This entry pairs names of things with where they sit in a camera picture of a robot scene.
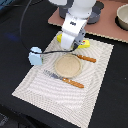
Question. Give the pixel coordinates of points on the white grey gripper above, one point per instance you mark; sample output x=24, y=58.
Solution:
x=71, y=28

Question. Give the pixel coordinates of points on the beige woven placemat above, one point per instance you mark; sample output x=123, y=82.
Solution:
x=70, y=103

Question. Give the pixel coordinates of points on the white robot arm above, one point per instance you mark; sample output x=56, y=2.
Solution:
x=75, y=7

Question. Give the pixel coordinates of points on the cream bowl on stove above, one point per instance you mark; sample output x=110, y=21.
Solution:
x=122, y=14

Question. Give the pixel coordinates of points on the dark grey cooking pot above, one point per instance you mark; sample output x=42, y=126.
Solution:
x=62, y=12

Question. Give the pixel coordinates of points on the wooden handled toy knife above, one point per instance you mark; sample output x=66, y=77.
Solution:
x=85, y=58

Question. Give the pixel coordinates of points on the small grey frying pan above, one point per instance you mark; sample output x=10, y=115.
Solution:
x=96, y=11

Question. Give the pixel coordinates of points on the round wooden plate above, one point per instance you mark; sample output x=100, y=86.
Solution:
x=68, y=66

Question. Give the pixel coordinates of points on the yellow butter box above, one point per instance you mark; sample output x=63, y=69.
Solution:
x=84, y=44

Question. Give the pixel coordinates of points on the wooden handled toy fork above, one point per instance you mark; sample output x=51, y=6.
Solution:
x=66, y=80

